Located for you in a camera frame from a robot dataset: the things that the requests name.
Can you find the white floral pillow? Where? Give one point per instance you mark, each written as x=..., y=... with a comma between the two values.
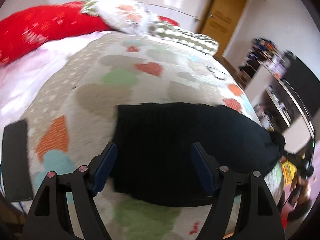
x=127, y=16

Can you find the pink bed sheet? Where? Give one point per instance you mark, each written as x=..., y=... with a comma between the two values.
x=22, y=79

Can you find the white tv cabinet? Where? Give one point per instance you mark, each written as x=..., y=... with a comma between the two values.
x=291, y=117

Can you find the wooden door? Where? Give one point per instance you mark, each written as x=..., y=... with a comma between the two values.
x=219, y=20

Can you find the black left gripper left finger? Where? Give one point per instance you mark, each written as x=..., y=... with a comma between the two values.
x=49, y=217

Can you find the long red pillow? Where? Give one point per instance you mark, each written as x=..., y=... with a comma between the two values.
x=26, y=30

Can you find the black smartphone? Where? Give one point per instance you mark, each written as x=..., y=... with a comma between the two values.
x=14, y=165

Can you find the black pants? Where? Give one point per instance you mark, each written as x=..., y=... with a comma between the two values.
x=154, y=143

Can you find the black television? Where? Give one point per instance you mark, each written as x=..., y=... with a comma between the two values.
x=303, y=81

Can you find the shoe rack with shoes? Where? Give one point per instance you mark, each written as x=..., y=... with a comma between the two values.
x=263, y=52

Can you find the heart pattern quilted bedspread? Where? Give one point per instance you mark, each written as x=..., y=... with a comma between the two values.
x=74, y=116

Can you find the olive cloud pattern bolster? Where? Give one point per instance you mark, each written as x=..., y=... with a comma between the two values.
x=169, y=32

